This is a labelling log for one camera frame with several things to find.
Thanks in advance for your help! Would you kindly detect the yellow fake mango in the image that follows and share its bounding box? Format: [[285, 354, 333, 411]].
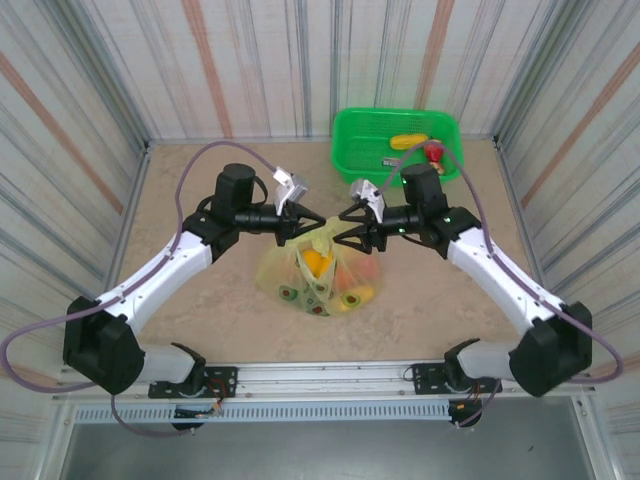
[[299, 249, 335, 279]]

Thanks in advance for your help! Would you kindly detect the yellow printed plastic bag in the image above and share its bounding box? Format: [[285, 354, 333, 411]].
[[255, 216, 380, 317]]

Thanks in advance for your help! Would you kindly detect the green plastic basket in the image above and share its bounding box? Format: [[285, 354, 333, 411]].
[[331, 107, 465, 187]]

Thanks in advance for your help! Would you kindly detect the small yellow fake banana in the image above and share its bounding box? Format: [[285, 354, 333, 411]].
[[390, 133, 430, 150]]

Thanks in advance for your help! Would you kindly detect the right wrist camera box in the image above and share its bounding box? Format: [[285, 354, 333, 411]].
[[348, 178, 387, 224]]

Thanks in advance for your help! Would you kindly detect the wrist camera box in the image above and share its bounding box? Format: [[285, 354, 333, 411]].
[[348, 178, 387, 224], [271, 168, 310, 216]]

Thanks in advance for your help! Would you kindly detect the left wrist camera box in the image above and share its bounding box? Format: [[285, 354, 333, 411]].
[[271, 168, 310, 216]]

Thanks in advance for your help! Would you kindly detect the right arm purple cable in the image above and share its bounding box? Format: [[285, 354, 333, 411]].
[[372, 142, 625, 430]]

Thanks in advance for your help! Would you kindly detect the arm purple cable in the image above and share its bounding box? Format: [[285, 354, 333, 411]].
[[0, 141, 281, 439], [372, 142, 625, 430]]

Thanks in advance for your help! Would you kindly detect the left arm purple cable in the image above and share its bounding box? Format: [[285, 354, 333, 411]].
[[0, 141, 281, 439]]

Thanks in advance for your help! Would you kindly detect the aluminium mounting rail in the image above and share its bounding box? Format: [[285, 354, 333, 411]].
[[52, 355, 599, 401]]

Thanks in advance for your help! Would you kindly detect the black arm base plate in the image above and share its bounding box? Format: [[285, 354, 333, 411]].
[[148, 366, 239, 400], [410, 360, 503, 396]]

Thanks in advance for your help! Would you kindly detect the white slotted cable tray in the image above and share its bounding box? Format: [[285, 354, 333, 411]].
[[72, 402, 451, 424]]

